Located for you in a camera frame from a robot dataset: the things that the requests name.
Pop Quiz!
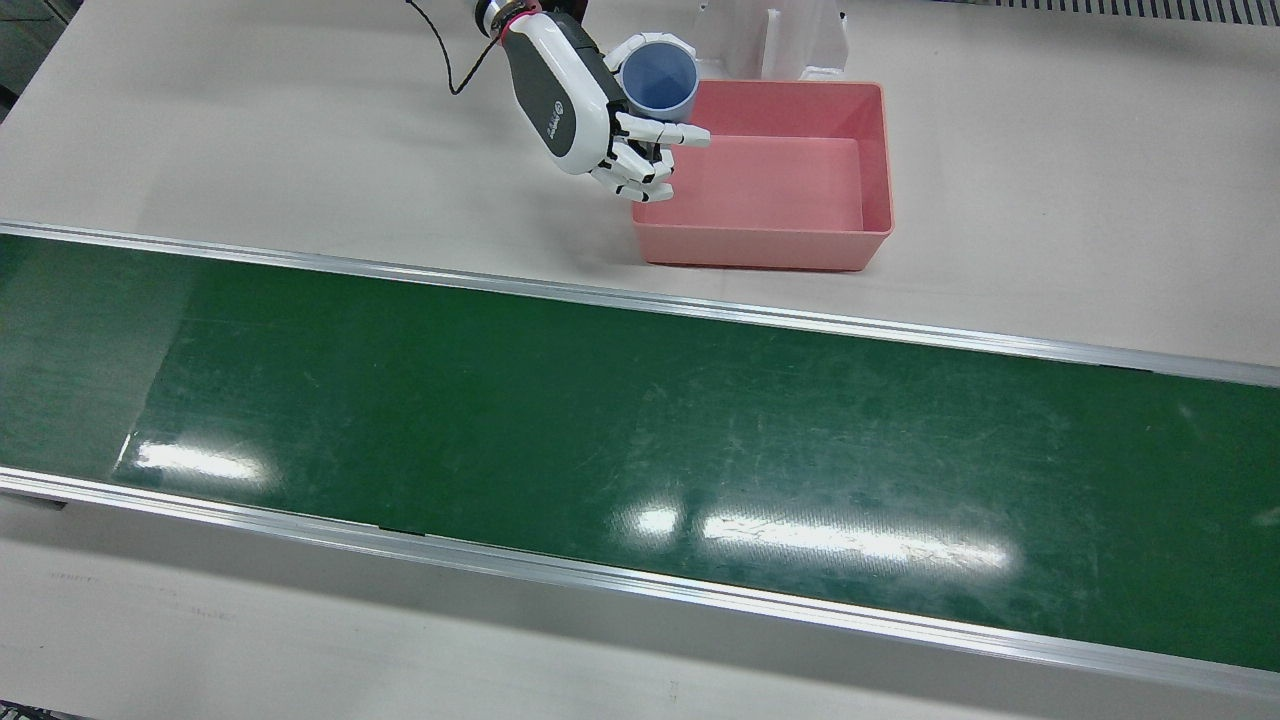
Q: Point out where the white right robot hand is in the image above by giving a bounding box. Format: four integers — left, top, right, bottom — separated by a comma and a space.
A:
500, 10, 712, 204

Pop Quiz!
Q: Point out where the blue cup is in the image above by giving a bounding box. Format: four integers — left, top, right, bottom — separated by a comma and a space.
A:
618, 40, 701, 126

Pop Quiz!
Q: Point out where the white arm base stand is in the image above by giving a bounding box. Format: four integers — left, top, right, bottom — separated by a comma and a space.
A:
693, 0, 849, 83

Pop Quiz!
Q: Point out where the pink plastic box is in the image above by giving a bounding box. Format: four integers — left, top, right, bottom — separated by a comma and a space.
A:
631, 80, 895, 273

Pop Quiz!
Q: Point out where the green conveyor belt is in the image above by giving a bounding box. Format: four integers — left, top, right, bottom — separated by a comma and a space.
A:
0, 222, 1280, 701

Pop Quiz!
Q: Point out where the black cable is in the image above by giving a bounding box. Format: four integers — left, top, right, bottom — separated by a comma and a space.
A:
405, 0, 501, 97

